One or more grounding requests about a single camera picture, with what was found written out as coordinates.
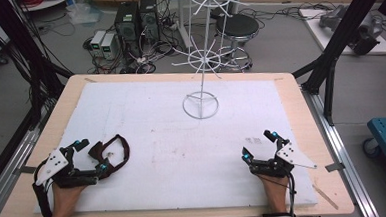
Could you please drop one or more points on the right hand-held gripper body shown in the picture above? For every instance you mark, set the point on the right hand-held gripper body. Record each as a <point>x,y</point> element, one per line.
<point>285,157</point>

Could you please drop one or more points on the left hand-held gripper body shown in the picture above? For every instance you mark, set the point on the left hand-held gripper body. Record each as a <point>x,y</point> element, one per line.
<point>55,162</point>

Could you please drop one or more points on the dark brown fabric headband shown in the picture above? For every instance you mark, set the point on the dark brown fabric headband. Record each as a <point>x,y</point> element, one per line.
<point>125,151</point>

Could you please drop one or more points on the person's right hand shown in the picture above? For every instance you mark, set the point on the person's right hand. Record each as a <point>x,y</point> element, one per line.
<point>276,192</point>

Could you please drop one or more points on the person's left hand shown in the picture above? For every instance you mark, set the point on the person's left hand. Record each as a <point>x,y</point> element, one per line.
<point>65,200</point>

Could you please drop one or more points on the grey tape strip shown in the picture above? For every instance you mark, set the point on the grey tape strip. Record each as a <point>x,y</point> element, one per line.
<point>334,167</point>
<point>27,170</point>

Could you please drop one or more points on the thin wooden stick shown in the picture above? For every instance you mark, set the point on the thin wooden stick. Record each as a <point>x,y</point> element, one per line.
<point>325,196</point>

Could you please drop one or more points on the white foam board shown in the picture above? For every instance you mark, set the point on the white foam board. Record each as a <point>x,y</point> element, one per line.
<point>183,155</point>

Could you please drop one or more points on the grey power supply unit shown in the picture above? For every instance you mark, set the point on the grey power supply unit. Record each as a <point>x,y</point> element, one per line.
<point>108,46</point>
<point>97,41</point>

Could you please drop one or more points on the white floor platform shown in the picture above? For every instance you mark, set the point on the white floor platform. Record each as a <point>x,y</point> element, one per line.
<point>324,38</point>

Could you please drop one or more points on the black round stool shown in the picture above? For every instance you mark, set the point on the black round stool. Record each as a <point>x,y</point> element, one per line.
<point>237,26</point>

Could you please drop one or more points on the black computer tower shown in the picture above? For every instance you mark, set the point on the black computer tower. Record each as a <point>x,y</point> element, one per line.
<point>148,17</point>
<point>127,25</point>

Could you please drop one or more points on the grey robot device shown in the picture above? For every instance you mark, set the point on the grey robot device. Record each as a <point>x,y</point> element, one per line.
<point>367,29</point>

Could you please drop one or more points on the aluminium table rail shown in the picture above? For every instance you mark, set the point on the aluminium table rail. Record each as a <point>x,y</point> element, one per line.
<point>336,147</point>
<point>13,164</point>

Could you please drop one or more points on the black metal frame stand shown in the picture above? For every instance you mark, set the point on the black metal frame stand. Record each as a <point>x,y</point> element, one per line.
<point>340,37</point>
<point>28,57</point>

